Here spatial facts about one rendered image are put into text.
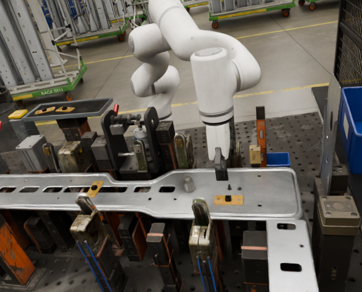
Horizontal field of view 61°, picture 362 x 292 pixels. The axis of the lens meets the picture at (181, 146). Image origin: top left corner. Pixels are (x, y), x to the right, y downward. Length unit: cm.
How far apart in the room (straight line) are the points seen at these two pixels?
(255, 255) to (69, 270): 76
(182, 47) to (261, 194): 47
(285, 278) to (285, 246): 9
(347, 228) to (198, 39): 57
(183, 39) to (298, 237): 56
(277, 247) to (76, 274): 78
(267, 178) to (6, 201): 91
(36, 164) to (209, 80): 88
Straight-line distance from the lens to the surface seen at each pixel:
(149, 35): 108
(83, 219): 94
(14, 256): 129
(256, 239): 85
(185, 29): 81
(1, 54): 558
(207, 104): 70
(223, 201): 92
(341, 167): 93
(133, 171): 120
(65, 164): 127
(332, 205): 83
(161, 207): 95
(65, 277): 131
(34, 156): 133
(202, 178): 101
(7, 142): 398
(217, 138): 73
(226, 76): 69
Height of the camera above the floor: 163
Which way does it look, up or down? 32 degrees down
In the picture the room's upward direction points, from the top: 12 degrees counter-clockwise
